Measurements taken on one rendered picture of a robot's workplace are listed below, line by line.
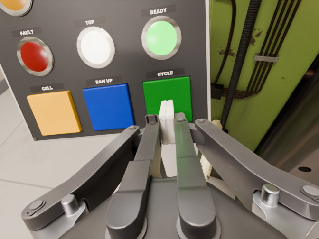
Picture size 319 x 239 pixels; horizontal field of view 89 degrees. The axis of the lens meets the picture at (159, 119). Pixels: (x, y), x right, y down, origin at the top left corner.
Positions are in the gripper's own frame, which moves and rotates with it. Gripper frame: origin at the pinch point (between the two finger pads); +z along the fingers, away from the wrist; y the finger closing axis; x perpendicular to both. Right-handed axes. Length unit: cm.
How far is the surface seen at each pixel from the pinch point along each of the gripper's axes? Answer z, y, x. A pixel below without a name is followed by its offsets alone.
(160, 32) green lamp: 7.9, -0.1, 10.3
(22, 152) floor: 107, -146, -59
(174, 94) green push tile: 7.5, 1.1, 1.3
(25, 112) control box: 8.3, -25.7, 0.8
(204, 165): 30.1, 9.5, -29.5
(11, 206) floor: 67, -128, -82
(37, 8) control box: 8.3, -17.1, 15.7
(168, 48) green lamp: 8.0, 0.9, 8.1
